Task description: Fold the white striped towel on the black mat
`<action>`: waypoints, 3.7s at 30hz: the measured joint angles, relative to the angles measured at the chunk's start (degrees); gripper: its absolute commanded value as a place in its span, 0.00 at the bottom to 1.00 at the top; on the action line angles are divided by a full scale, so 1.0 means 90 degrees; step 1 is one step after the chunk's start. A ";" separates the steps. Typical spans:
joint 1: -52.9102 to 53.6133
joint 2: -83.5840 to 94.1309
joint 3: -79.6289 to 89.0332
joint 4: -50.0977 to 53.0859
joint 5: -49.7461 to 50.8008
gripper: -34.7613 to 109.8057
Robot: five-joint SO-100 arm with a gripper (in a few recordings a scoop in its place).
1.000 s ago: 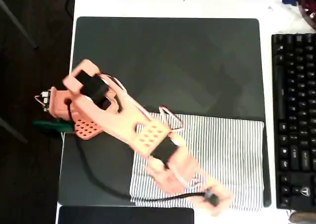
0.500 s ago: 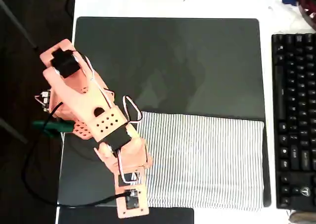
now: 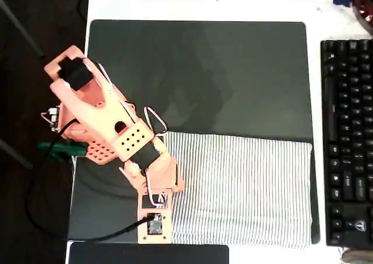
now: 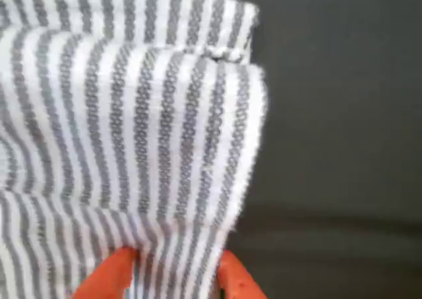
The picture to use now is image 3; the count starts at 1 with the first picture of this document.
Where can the black mechanical keyboard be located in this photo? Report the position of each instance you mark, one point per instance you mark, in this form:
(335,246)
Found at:
(349,130)

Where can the robot controller circuit board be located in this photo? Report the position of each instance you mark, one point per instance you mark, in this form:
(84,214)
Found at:
(54,118)

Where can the brown rounded object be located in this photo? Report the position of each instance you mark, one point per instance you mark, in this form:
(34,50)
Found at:
(355,256)

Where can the orange 3D-printed robot arm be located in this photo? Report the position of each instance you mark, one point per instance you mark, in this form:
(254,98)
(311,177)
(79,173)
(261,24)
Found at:
(96,109)

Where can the striped white cloth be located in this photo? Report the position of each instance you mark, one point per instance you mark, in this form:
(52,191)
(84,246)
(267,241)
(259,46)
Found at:
(247,188)

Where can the dark red round basket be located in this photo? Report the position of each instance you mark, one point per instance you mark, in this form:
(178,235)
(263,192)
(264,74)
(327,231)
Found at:
(364,1)

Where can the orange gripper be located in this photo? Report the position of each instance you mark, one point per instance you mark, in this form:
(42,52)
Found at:
(176,179)

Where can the small blue plastic clip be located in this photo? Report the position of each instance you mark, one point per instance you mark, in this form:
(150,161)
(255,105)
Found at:
(341,0)

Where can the green table clamp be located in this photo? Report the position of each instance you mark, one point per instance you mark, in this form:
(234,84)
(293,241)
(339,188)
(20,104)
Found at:
(73,149)

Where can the grey metal chair leg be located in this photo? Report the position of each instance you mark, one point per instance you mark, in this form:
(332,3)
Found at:
(20,28)
(16,154)

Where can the black flat tablet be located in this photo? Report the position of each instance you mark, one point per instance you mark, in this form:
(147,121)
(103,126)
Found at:
(145,255)

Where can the black desk mat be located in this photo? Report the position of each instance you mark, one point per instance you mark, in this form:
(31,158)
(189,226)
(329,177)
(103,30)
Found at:
(204,71)

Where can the orange camera mount plate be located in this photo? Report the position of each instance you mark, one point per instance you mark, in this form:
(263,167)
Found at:
(144,237)

